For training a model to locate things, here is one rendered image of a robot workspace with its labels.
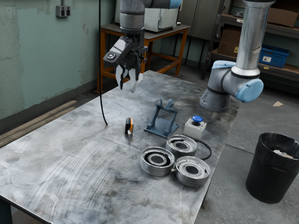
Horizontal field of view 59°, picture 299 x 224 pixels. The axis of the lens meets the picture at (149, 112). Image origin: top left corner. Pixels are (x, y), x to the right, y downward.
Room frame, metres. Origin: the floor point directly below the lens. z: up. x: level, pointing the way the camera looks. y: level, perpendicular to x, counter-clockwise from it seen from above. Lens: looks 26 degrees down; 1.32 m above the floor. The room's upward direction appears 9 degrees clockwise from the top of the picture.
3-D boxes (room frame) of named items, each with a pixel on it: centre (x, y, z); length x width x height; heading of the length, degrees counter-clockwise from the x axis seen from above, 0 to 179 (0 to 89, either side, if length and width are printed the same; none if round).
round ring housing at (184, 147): (0.77, -0.13, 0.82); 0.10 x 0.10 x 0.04
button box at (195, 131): (0.93, -0.19, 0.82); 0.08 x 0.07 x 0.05; 159
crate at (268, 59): (4.08, -1.62, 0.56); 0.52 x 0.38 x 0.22; 66
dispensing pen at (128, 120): (0.84, 0.07, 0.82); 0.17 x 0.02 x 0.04; 9
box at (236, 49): (4.25, -1.10, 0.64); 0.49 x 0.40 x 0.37; 74
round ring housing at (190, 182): (0.65, -0.16, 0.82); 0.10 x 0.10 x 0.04
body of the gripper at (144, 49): (0.87, 0.09, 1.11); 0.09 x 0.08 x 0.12; 154
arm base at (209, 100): (1.24, -0.32, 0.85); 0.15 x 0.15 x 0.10
